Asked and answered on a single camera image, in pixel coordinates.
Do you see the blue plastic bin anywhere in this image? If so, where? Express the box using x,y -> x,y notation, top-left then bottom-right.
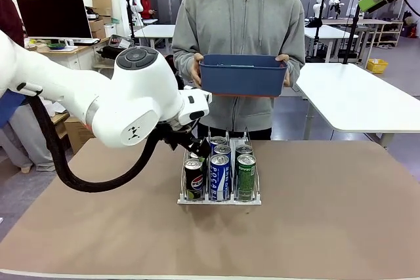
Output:
199,53 -> 289,98

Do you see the white desk wooden top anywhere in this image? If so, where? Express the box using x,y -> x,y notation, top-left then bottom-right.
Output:
35,37 -> 114,71

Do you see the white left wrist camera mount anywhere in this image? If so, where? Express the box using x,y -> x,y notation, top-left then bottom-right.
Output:
183,85 -> 213,106

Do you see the large brown cardboard box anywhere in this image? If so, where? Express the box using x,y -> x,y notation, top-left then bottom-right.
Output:
64,115 -> 96,155

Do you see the person's right hand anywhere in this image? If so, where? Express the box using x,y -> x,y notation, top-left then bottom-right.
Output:
190,53 -> 206,86

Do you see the white wire can dispenser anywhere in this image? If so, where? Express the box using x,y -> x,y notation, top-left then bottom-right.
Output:
177,126 -> 263,205

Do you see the person's right forearm gray sleeve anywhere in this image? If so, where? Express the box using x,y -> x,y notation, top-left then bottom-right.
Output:
171,39 -> 198,79

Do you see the black bag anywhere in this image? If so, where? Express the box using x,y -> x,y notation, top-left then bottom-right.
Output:
96,45 -> 138,61

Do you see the person's left hand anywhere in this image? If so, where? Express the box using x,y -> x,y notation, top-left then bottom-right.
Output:
274,56 -> 291,88

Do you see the black tripod stand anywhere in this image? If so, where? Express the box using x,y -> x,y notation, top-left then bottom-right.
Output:
343,0 -> 368,64
313,0 -> 329,61

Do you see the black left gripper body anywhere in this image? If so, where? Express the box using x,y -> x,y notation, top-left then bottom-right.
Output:
154,122 -> 198,151

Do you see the person in red top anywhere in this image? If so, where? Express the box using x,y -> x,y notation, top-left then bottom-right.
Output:
140,0 -> 158,20

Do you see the person in gray hoodie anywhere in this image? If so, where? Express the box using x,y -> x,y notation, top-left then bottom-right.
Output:
171,0 -> 306,142

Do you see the wooden shelf bench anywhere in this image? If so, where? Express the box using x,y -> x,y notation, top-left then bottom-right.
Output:
323,17 -> 404,48

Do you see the cardboard box on desk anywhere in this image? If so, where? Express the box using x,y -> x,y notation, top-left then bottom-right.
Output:
91,0 -> 113,17

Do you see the white keyboard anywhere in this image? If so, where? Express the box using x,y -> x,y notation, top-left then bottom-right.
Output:
67,39 -> 101,47

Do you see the person in maroon top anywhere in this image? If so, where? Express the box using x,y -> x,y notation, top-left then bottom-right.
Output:
0,0 -> 62,173

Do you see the person's left forearm gray sleeve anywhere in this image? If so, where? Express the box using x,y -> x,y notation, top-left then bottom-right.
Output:
283,42 -> 306,86

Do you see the large white table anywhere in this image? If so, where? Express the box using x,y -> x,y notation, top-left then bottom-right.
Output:
293,62 -> 420,150

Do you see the white background table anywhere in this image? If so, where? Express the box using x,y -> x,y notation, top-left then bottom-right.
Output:
303,24 -> 360,61
133,24 -> 177,50

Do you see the black sleeved left arm cable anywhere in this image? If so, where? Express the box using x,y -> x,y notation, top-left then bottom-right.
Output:
31,94 -> 171,192

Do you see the yellow plastic crate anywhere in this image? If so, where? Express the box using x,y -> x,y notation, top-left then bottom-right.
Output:
366,58 -> 389,74

